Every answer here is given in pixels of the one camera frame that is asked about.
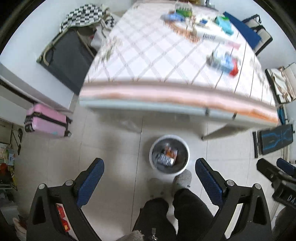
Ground dark grey suitcase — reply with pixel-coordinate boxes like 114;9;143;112
36;29;97;95

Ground teal packet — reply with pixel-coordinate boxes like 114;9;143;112
214;15;234;36

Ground green box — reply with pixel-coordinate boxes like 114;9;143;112
174;2;193;16

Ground blue packet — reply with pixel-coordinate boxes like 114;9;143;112
161;13;185;22

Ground cluttered storage rack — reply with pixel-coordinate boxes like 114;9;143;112
0;117;23;193

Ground table with patterned tablecloth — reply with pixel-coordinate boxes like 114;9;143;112
79;0;280;124

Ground blue white red package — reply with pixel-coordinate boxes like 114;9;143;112
207;50;241;77

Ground white trash bin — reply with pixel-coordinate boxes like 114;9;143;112
149;135;190;175

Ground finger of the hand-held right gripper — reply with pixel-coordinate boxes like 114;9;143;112
257;158;281;183
277;158;296;179

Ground pink suitcase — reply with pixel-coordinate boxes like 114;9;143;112
24;103;73;138

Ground white carton box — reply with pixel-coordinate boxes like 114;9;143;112
194;30;228;44

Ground black orange wrapper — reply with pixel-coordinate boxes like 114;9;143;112
155;144;178;166

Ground teal slippers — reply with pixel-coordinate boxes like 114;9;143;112
277;105;287;126

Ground red packet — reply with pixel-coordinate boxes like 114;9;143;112
57;204;71;232

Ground beige tote bag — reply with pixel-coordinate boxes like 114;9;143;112
90;7;118;50

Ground grey fuzzy slipper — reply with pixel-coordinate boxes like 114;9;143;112
148;178;173;197
172;169;192;193

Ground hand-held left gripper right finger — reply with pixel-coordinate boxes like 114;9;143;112
195;158;273;241

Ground pink strip packet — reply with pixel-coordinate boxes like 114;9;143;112
223;40;241;49

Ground white table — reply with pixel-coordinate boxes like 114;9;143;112
79;98;278;141

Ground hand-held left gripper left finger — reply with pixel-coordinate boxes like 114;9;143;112
26;158;105;241

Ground beige cloth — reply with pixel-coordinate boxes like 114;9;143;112
270;67;294;102

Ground cream padded chair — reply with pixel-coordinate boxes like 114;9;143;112
265;62;296;104

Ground person's black pants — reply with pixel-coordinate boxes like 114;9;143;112
132;188;214;241

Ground black white checkered bag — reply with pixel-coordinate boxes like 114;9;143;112
59;4;104;33

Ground blue cushion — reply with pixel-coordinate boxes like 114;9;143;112
223;11;263;50

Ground black blue fitness bench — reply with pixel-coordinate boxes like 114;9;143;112
253;124;294;158

